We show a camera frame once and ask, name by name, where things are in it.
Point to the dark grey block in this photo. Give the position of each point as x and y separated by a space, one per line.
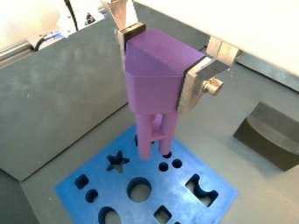
270 133

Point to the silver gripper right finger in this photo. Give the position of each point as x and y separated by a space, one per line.
201 79

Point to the grey upright panel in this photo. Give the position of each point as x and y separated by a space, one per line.
57 94

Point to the purple three prong peg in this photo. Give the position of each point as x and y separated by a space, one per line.
158 59

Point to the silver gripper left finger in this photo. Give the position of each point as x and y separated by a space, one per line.
129 27

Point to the aluminium frame rail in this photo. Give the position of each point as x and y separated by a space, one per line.
15 52

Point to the blue shape sorter board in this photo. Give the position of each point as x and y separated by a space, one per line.
118 189

